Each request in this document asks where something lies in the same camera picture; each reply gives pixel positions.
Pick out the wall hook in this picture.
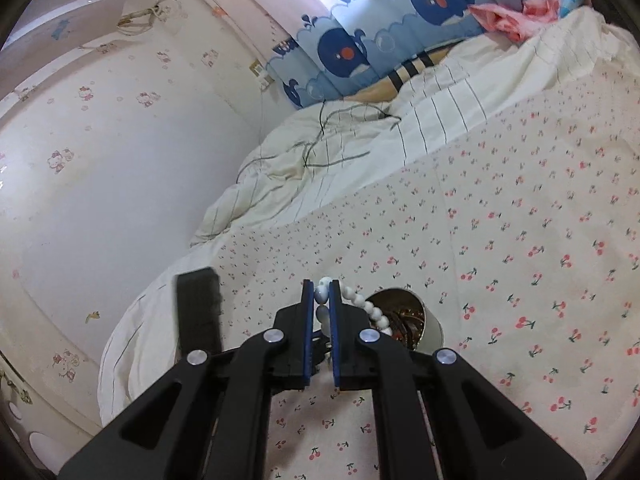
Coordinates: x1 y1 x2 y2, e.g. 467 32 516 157
117 0 173 33

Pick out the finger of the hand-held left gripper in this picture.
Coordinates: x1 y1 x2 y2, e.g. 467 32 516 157
175 268 224 357

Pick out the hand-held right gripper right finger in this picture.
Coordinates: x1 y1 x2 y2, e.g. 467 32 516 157
327 281 586 480

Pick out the white striped duvet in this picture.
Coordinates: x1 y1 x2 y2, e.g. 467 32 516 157
190 7 636 248

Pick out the blue whale print curtain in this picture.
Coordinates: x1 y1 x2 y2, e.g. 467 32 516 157
265 0 591 111

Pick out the thin black cable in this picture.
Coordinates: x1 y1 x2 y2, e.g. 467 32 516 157
235 97 403 186

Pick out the round metal tin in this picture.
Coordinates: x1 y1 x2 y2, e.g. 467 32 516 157
367 287 445 353

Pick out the pink cloth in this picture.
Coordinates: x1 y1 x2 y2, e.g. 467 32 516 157
467 0 566 43

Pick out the striped pillow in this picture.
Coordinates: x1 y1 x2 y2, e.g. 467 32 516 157
350 42 461 106

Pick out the wall socket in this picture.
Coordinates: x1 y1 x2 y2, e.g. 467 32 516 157
249 60 273 88

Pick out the white bead bracelet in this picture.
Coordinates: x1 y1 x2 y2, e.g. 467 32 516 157
314 276 397 341

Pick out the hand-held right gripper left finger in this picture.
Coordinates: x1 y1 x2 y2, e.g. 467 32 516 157
57 280 316 480

